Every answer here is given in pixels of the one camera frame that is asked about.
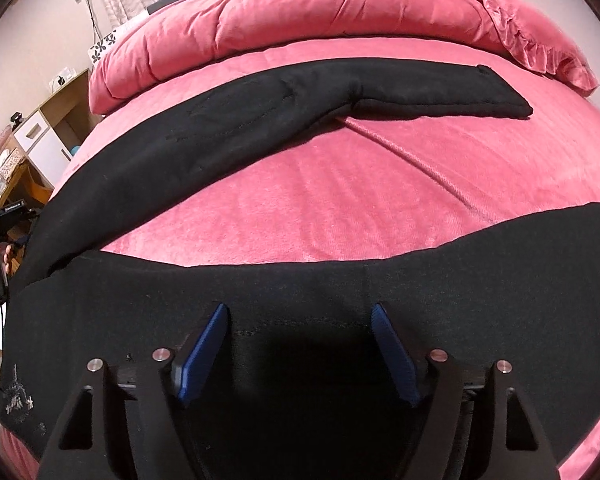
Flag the pink folded duvet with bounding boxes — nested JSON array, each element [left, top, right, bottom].
[[88, 0, 504, 115]]

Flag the pink ruffled pillow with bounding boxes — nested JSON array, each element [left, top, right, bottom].
[[477, 0, 600, 98]]

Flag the wooden desk shelf unit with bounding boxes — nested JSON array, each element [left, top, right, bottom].
[[0, 70, 102, 207]]

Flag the white cabinet door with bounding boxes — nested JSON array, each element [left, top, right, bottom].
[[14, 110, 72, 188]]

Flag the black pants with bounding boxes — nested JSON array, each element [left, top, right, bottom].
[[0, 58, 600, 479]]

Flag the pink bed sheet mattress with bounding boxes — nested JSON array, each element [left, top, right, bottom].
[[0, 37, 600, 480]]

